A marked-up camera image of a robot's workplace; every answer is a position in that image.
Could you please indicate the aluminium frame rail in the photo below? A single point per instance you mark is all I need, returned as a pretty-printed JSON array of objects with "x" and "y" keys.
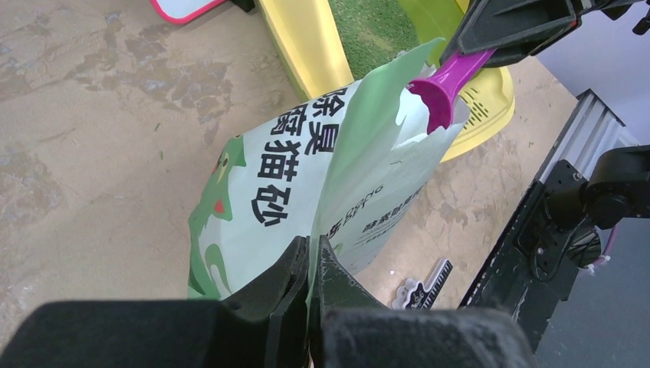
[{"x": 591, "y": 130}]

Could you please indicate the green cat litter granules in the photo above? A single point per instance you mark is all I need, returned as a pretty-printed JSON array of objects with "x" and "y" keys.
[{"x": 372, "y": 32}]

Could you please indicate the purple plastic litter scoop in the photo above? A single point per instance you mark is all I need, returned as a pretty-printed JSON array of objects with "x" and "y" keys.
[{"x": 439, "y": 91}]

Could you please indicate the pink framed whiteboard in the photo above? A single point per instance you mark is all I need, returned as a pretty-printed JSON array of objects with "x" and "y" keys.
[{"x": 181, "y": 12}]

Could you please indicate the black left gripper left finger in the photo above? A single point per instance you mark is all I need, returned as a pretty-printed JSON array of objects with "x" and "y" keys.
[{"x": 264, "y": 324}]

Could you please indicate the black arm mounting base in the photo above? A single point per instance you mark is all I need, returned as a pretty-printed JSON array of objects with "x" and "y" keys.
[{"x": 534, "y": 264}]

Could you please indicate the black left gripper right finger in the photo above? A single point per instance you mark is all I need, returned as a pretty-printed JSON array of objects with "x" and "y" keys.
[{"x": 350, "y": 328}]

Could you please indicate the yellow sifting litter tray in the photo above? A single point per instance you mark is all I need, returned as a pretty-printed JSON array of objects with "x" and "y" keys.
[{"x": 308, "y": 41}]

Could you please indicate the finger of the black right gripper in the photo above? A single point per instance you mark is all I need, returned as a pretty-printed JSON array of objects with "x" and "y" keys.
[{"x": 516, "y": 29}]

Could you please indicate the green cat litter bag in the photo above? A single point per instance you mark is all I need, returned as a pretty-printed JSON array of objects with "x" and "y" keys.
[{"x": 347, "y": 165}]

